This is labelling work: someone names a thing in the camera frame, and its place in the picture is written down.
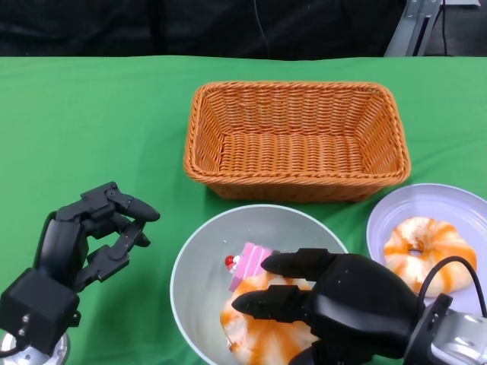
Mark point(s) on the orange wicker basket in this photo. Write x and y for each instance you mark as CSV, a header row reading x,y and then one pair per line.
x,y
289,159

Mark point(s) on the lavender plate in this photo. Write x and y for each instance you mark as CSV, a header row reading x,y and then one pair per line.
x,y
418,201

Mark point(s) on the black backdrop curtain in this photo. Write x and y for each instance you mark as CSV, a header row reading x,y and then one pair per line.
x,y
114,26

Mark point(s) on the grey metal stand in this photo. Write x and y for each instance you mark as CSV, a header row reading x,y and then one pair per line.
x,y
407,34

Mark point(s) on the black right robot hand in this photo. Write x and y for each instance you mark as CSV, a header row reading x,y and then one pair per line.
x,y
357,304

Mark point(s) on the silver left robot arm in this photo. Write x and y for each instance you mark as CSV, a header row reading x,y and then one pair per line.
x,y
45,355

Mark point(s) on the green tablecloth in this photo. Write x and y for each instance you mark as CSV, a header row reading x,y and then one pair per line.
x,y
95,114

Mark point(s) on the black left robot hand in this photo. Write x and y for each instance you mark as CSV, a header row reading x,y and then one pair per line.
x,y
61,247

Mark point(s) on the pink and chocolate cake slice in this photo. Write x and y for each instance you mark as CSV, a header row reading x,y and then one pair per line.
x,y
249,258

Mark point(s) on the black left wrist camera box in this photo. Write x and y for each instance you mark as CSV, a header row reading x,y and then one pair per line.
x,y
38,308

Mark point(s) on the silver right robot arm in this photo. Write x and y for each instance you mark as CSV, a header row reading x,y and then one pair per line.
x,y
456,334

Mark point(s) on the grey bowl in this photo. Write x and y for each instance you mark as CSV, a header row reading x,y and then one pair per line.
x,y
201,266

